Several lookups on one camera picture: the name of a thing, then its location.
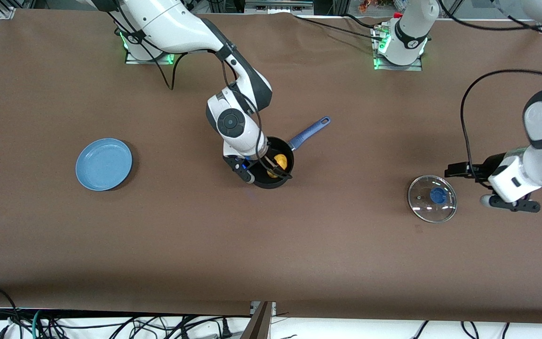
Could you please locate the yellow potato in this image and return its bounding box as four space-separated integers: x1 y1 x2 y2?
267 153 289 178

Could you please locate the round glass lid blue knob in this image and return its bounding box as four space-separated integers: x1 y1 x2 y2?
407 175 457 224

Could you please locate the light blue round plate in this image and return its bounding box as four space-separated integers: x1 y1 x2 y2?
75 138 133 192

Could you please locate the black right arm wrist cable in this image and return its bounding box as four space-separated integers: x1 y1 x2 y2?
221 59 271 163

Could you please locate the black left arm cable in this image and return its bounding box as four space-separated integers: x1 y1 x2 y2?
460 69 542 180

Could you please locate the dark blue pot blue handle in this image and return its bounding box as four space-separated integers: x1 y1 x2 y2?
251 116 332 190

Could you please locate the black right arm base cable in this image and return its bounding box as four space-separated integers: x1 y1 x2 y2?
106 12 191 91

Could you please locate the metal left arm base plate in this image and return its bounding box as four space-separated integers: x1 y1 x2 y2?
374 56 423 72

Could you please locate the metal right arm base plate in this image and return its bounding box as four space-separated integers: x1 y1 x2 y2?
125 51 174 65

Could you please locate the grey metal rail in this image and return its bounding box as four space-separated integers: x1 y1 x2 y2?
244 0 315 15

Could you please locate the black cable across table edge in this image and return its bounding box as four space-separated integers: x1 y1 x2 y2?
297 13 384 40

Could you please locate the metal bracket post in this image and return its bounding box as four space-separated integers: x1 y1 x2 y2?
240 301 276 339

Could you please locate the black cable with plug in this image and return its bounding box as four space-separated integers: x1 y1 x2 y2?
177 316 234 339

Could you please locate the green floor cable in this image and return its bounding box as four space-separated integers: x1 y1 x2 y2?
31 310 46 339

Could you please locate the aluminium frame corner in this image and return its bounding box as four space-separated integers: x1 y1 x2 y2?
0 0 20 20

